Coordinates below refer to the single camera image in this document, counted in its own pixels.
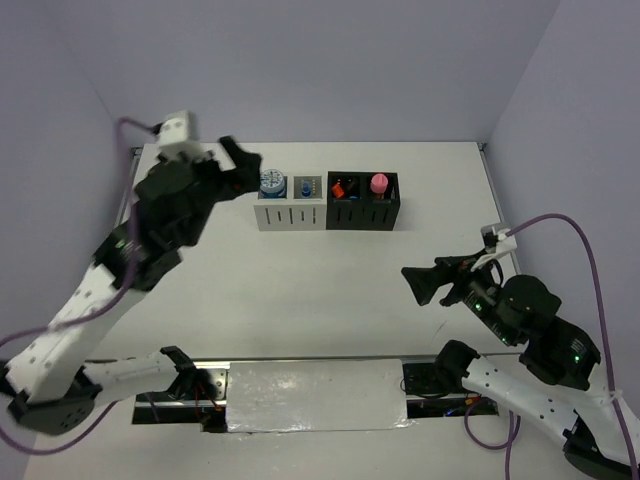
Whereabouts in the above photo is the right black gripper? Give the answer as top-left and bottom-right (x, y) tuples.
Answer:
(398, 246), (516, 343)

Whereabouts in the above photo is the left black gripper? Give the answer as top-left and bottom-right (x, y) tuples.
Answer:
(178, 137), (264, 246)

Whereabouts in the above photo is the blue patterned tape roll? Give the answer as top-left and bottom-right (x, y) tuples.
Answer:
(259, 169), (287, 198)

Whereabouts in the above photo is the orange highlighter marker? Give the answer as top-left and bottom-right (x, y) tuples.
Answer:
(331, 182), (346, 199)

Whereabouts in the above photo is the pink glue stick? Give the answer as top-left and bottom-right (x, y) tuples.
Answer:
(369, 173), (390, 200)

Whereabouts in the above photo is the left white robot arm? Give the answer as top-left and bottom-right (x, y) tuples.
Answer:
(1, 136), (262, 436)

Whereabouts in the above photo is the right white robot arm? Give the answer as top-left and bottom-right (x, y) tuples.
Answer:
(401, 256), (639, 479)

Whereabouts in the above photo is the white slotted container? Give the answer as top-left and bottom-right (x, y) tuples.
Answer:
(253, 171), (328, 232)

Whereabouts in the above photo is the black slotted container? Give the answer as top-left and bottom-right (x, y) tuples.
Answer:
(326, 171), (401, 231)

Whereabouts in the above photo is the silver foil covered plate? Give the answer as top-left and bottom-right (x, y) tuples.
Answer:
(226, 359), (410, 433)

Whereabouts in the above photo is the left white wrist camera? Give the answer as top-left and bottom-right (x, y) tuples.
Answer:
(157, 110), (201, 159)

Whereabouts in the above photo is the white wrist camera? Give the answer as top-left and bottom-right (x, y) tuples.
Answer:
(157, 110), (201, 159)
(471, 223), (517, 271)

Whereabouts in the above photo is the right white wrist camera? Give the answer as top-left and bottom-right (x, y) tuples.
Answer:
(471, 223), (517, 271)

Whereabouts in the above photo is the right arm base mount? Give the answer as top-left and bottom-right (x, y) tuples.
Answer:
(400, 362), (498, 420)

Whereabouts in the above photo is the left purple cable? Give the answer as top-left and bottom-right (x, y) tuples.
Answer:
(0, 117), (164, 456)

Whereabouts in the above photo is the purple cable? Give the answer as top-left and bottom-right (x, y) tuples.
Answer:
(0, 117), (164, 456)
(462, 213), (640, 480)

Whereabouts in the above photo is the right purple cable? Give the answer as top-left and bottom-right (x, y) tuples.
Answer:
(462, 213), (640, 480)

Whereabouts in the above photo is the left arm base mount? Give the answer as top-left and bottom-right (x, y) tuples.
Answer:
(131, 361), (230, 434)

